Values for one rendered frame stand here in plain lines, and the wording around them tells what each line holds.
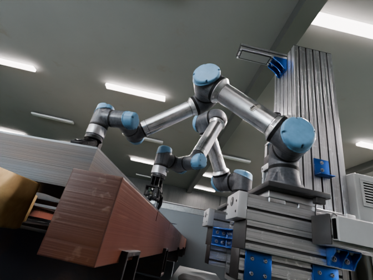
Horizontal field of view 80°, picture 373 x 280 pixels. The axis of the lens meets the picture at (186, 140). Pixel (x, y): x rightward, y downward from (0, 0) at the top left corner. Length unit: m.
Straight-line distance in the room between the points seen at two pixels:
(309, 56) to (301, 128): 0.85
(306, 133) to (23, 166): 0.77
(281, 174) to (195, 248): 1.05
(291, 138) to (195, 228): 1.17
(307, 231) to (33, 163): 0.82
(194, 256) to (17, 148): 1.61
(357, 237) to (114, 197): 0.76
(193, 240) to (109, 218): 1.62
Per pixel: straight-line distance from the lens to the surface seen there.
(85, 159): 0.23
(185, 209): 1.80
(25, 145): 0.26
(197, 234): 1.78
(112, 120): 0.96
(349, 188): 1.29
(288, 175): 0.91
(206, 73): 0.95
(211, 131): 1.21
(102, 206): 0.17
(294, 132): 0.83
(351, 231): 0.84
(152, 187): 1.07
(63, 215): 0.18
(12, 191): 0.22
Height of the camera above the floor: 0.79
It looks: 25 degrees up
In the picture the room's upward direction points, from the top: 12 degrees clockwise
